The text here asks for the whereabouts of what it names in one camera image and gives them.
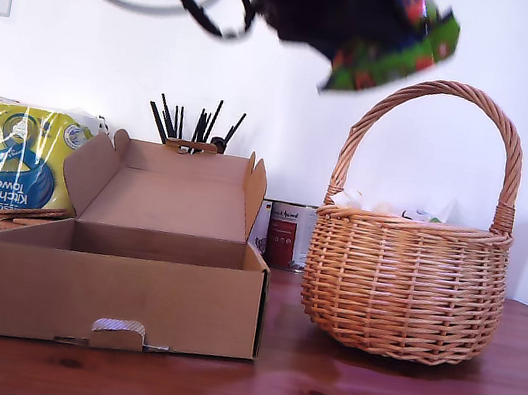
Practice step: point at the white green Galaxy egg bag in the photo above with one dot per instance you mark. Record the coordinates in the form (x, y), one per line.
(418, 214)

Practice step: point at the blue Terry's orange egg bag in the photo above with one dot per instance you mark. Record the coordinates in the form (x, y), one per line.
(393, 62)

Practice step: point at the open brown cardboard box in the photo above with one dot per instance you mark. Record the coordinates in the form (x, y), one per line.
(99, 302)

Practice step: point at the white label tin can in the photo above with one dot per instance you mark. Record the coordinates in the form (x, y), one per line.
(264, 228)

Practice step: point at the red label tin can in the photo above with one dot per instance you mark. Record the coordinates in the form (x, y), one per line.
(288, 237)

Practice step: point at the wooden stick holder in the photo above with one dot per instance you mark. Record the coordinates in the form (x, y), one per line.
(194, 146)

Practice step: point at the bunch of black sticks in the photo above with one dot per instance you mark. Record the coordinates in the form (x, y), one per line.
(171, 123)

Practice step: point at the brown cork coaster stack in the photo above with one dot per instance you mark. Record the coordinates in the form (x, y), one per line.
(23, 213)

